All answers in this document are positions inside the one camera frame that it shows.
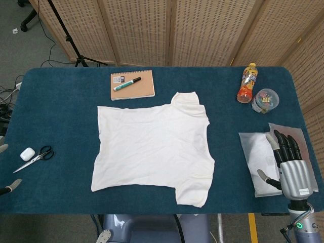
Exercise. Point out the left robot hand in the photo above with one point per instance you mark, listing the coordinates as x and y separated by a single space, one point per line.
14 183

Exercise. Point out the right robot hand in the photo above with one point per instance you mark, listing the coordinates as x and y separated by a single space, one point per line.
294 174

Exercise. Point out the white t-shirt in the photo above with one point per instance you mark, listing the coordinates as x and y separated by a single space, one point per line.
152 141

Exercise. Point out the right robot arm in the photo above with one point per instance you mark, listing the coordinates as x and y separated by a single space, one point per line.
303 227

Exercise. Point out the green white marker pen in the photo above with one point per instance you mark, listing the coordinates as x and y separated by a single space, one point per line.
125 84

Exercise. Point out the frosted plastic bag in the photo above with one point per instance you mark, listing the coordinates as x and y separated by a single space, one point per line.
308 152

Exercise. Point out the white earbuds case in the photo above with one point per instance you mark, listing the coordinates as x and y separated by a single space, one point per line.
27 154

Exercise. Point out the white garment in clear bag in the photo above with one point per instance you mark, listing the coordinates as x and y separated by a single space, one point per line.
255 154

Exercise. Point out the yellow floor tape strip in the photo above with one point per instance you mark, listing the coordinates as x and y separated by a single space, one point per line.
252 227

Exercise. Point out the clear jar of coloured clips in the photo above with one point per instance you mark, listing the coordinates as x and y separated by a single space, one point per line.
265 101

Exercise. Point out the blue carpet table cover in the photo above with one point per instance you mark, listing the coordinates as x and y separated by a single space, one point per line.
63 114

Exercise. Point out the white pole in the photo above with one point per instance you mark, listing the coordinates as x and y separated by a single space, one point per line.
220 227

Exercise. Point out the white power strip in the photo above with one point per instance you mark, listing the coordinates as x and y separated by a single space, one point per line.
18 85

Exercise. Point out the orange drink bottle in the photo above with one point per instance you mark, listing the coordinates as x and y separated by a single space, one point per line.
246 88

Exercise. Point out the blue-grey robot torso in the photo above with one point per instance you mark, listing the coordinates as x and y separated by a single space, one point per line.
152 230

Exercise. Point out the black tripod stand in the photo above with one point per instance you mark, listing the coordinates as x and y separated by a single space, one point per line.
67 39

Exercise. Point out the black office chair base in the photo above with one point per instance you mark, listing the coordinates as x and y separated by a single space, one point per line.
25 25

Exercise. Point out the brown spiral notebook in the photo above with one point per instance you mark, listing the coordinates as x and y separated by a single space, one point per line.
141 88

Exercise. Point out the wicker folding screen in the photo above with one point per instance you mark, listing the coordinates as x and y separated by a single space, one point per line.
139 30

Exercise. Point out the silver metal bracket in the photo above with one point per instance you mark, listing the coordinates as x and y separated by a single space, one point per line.
104 236

